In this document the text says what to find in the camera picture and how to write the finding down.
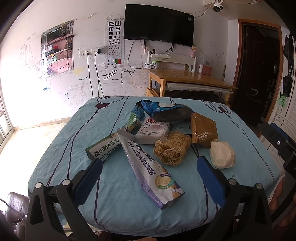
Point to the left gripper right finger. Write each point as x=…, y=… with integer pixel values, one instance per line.
x=244, y=213

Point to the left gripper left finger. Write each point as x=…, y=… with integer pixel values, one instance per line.
x=53, y=212

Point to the purple white milk powder bag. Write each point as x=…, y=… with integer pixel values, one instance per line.
x=154, y=179

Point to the green white snack box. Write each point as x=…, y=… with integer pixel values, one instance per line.
x=104, y=148

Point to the dark wooden doorway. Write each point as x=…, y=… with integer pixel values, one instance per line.
x=258, y=72

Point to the light blue patterned tablecloth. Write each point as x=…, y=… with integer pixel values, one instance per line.
x=117, y=202

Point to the brown biscuit wrapper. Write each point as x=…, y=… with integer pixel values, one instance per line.
x=204, y=130

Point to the tan loofah sponge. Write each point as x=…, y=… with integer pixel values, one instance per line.
x=173, y=149

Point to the pink box on desk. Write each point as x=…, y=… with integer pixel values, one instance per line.
x=206, y=70

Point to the white patterned tissue pack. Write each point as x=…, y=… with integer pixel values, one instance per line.
x=151, y=131

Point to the blue black snack bag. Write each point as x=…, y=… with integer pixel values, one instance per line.
x=165, y=112

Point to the green snack wrapper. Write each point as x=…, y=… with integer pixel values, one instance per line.
x=133, y=122

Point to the wooden desk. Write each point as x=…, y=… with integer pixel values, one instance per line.
x=161, y=80

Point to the eye chart poster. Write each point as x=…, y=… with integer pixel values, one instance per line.
x=114, y=36

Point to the white security camera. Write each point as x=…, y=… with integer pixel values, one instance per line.
x=217, y=7

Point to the black wall television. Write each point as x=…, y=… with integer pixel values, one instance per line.
x=155, y=23

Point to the wall power socket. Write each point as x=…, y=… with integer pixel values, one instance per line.
x=93, y=51

